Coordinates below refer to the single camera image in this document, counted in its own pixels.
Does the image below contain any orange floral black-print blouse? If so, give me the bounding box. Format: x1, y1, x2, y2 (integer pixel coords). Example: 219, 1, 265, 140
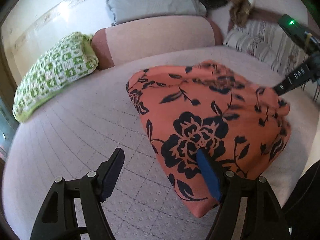
126, 61, 291, 218

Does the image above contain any striped floral pillow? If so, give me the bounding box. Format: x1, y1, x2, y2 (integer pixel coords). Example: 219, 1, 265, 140
223, 20, 309, 76

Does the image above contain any green white patterned pillow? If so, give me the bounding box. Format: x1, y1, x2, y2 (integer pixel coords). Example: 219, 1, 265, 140
12, 32, 99, 123

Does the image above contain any pink cylindrical bolster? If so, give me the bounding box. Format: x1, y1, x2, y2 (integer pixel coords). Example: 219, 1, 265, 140
91, 15, 223, 70

